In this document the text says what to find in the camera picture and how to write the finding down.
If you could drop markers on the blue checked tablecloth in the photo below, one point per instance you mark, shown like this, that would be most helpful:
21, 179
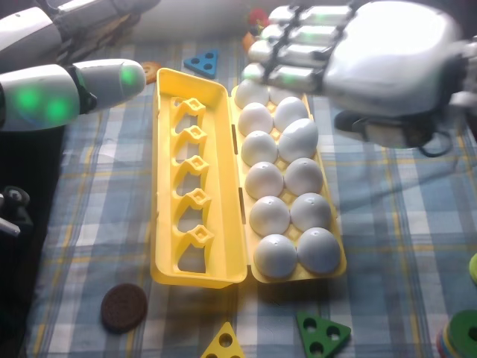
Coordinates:
391, 261

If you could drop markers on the tan toy biscuit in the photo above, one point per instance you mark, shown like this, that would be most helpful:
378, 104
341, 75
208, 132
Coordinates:
152, 72

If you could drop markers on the yellow triangle block with holes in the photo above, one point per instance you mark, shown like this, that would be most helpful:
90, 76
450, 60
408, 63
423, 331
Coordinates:
224, 347

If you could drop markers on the toy cupcake with red berries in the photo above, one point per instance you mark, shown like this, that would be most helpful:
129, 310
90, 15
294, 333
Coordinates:
258, 18

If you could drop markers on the yellow-green toy fruit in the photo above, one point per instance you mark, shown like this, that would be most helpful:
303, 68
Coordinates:
473, 268

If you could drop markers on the yellow egg carton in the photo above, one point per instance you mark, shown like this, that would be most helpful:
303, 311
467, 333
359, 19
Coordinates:
201, 186

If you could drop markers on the dark chocolate toy cookie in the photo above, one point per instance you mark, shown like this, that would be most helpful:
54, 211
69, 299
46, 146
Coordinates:
124, 307

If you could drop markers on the blue triangle block with holes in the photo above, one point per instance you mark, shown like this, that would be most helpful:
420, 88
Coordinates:
204, 64

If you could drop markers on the green triangle block with holes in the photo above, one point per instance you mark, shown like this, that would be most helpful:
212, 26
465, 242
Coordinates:
320, 335

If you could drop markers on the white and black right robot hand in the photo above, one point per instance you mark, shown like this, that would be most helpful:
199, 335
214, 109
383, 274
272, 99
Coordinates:
391, 59

